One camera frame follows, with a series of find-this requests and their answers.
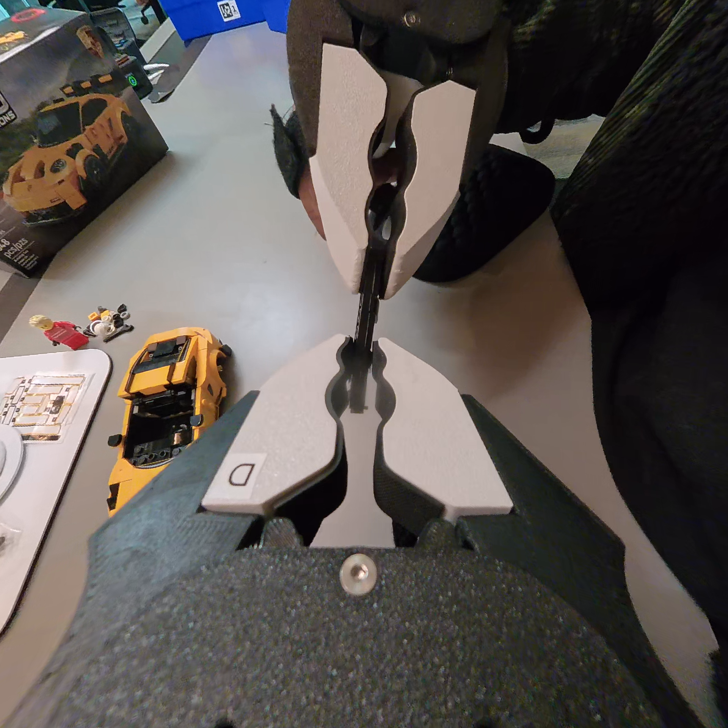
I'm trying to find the stacked blue plastic bins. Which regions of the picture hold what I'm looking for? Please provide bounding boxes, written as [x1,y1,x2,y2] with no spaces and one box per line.
[159,0,292,42]

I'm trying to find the person's dark clothing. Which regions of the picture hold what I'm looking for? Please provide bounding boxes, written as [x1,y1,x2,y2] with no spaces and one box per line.
[500,0,728,678]

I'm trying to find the red lego minifigure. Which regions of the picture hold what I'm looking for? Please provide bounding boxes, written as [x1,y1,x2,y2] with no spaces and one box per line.
[30,314,91,349]

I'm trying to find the small black device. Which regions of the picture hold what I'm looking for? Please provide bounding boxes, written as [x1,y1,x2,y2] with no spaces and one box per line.
[116,54,155,102]

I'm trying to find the black and yellow lego strip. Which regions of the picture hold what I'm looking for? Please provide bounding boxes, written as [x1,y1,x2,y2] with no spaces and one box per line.
[347,210,389,414]

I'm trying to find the lego set box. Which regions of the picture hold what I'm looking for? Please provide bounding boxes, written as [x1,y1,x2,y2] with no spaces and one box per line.
[0,8,170,279]

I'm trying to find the person's right hand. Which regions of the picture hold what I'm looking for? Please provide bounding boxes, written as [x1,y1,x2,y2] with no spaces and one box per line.
[299,168,329,241]

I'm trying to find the yellow lego car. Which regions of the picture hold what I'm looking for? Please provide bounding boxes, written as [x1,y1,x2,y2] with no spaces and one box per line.
[105,327,233,518]

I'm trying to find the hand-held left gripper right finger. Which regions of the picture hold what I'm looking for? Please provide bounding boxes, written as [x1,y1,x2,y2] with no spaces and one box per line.
[372,337,514,538]

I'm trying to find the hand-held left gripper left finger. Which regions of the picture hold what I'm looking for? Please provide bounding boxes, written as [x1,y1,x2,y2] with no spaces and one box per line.
[202,336,350,544]

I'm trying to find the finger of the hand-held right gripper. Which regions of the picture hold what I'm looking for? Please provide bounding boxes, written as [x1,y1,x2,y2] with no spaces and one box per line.
[309,42,393,295]
[380,78,479,300]

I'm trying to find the white book stand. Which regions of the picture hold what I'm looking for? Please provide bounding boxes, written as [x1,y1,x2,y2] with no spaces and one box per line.
[0,348,113,635]

